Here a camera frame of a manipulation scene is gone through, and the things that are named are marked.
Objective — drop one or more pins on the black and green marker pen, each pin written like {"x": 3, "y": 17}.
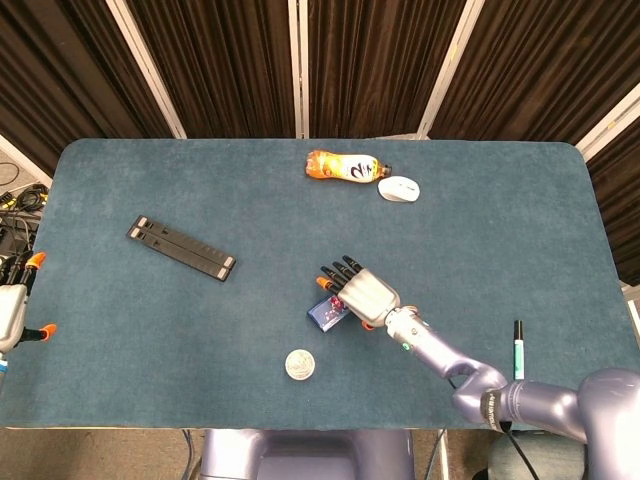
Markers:
{"x": 519, "y": 350}

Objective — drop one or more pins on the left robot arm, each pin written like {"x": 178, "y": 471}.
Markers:
{"x": 2, "y": 367}

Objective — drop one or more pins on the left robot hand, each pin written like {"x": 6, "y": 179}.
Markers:
{"x": 10, "y": 315}

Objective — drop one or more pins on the brown curtain screen panel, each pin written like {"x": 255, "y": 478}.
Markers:
{"x": 60, "y": 60}
{"x": 620, "y": 200}
{"x": 225, "y": 65}
{"x": 540, "y": 65}
{"x": 370, "y": 65}

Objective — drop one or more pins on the clear jar of paper clips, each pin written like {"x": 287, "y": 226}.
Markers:
{"x": 300, "y": 365}

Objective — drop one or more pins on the dark green cushioned stool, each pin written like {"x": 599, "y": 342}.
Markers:
{"x": 550, "y": 460}

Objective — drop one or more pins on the blue table cloth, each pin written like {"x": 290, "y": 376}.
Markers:
{"x": 175, "y": 340}

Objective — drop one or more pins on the purple robot torso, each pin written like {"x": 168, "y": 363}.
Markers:
{"x": 300, "y": 455}

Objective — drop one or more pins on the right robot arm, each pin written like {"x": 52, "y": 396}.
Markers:
{"x": 540, "y": 400}

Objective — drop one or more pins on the black folding laptop stand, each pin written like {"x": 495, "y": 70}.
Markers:
{"x": 180, "y": 247}

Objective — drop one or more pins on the white computer mouse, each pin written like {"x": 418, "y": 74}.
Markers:
{"x": 400, "y": 189}

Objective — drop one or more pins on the orange drink plastic bottle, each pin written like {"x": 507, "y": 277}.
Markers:
{"x": 345, "y": 167}

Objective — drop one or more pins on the blue glasses case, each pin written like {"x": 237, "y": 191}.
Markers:
{"x": 322, "y": 315}

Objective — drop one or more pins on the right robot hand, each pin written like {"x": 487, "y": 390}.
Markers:
{"x": 370, "y": 297}

